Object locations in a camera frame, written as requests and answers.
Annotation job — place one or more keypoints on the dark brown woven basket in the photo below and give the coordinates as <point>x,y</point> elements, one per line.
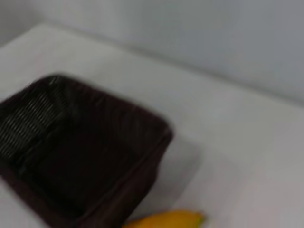
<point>78,152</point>

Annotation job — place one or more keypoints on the yellow banana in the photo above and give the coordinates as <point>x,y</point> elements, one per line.
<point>171,219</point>

